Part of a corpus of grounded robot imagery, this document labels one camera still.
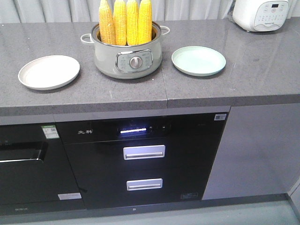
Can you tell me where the pale yellow corn cob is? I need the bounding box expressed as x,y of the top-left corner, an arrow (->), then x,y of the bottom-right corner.
98,0 -> 116,45

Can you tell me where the bright yellow corn cob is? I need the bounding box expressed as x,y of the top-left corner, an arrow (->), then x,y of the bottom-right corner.
138,0 -> 152,45

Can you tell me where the black disinfection cabinet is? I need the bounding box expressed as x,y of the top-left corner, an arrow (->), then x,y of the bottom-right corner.
56,112 -> 227,209

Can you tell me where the pale green electric pot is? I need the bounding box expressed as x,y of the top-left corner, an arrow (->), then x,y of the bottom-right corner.
81,22 -> 170,79

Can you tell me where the mint green round plate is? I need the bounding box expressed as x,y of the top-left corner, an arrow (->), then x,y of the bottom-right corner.
171,46 -> 226,77

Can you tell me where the white round plate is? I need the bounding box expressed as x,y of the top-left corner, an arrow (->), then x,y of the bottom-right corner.
18,55 -> 80,90

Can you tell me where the grey cabinet door panel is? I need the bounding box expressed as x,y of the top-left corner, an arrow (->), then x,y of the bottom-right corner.
203,104 -> 300,200

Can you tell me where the black built-in dishwasher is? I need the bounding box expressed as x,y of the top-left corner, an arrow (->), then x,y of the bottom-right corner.
0,123 -> 85,216

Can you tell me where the white rice cooker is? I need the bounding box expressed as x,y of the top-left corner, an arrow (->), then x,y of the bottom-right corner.
232,0 -> 290,32

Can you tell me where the grey pleated curtain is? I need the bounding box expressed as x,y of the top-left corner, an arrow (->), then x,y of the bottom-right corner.
0,0 -> 233,23

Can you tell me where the upper silver drawer handle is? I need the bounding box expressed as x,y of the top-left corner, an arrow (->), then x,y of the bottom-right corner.
123,145 -> 165,160

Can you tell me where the silver drawer handle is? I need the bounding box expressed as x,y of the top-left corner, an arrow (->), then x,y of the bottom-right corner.
123,145 -> 165,160
126,178 -> 163,191

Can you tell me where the lower silver drawer handle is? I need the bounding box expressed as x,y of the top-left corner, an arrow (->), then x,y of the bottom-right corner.
126,178 -> 163,191

